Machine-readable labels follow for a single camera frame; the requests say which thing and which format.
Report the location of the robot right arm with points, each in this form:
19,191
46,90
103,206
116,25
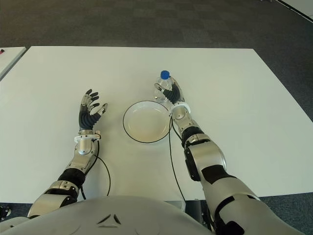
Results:
210,166

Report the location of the grey robot torso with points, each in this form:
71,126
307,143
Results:
122,218

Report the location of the white plate with black rim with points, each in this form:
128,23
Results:
146,122

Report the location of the black stand with caster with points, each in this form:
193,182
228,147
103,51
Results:
5,211

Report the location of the clear bottle with blue cap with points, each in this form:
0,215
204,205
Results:
162,85

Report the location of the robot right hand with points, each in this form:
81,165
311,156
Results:
176,95

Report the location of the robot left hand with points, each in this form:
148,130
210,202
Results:
87,120

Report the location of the white furniture edge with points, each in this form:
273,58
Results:
300,8

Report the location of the white side table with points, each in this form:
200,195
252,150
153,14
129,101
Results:
9,61

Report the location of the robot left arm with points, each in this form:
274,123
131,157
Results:
73,169

